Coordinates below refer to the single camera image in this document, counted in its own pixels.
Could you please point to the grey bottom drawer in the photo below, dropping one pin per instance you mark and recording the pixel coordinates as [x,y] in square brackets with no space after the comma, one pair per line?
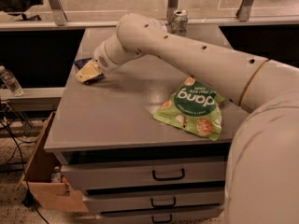
[160,216]

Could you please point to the cardboard box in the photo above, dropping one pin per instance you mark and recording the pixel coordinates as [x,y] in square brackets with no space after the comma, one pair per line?
[39,168]

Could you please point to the clear plastic water bottle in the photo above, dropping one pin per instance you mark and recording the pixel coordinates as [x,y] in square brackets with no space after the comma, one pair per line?
[10,81]

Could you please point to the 7up soda can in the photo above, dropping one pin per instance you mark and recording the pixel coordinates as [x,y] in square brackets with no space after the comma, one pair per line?
[179,22]

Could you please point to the grey middle drawer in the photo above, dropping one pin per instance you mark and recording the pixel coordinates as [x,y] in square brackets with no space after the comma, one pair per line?
[156,199]

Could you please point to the grey metal railing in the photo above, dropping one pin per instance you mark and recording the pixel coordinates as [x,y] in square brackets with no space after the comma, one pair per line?
[199,11]

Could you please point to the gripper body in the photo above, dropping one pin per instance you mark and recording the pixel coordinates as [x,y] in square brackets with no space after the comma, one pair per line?
[100,58]

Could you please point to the grey drawer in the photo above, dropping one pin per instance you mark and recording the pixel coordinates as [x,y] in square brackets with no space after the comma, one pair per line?
[126,174]
[160,216]
[156,199]

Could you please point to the grey top drawer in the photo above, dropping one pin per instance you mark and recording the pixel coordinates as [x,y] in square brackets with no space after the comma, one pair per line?
[126,174]

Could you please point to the green dang chips bag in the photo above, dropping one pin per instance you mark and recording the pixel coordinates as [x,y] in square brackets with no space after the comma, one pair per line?
[194,108]

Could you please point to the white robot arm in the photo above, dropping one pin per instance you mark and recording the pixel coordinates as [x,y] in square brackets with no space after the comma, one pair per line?
[262,178]

